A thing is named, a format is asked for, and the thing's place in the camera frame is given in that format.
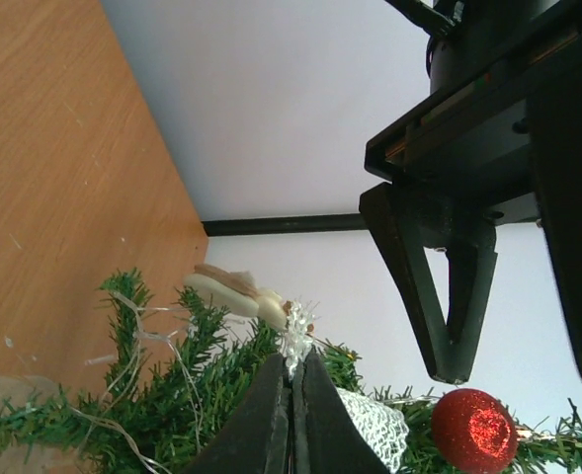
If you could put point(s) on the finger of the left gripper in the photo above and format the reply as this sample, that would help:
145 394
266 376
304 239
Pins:
554 116
406 223

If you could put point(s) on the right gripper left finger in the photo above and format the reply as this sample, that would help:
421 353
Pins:
256 438

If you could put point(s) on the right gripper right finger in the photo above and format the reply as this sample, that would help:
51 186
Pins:
324 438

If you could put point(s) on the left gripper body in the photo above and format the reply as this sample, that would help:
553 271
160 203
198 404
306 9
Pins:
470 139

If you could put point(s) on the white mesh bow ornament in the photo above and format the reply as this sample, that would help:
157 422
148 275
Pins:
383 428

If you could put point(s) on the red bauble ornament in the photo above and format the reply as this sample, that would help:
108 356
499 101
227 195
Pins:
474 432

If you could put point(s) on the small green christmas tree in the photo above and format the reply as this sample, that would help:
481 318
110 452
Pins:
162 425

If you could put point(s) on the left back frame post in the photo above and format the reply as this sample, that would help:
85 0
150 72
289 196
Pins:
321 223

